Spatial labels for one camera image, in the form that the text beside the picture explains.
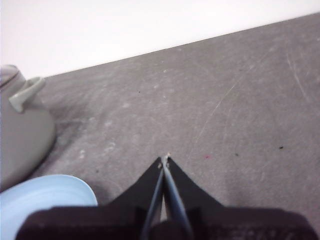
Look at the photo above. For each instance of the grey-green electric steamer pot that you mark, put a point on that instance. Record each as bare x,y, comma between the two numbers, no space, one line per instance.
25,137

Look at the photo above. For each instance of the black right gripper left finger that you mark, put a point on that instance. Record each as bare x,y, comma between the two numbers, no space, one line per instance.
140,190

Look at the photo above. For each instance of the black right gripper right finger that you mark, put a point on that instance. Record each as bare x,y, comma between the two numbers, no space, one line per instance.
187,190

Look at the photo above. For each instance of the blue round plate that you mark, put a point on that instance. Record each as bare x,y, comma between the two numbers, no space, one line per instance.
50,192

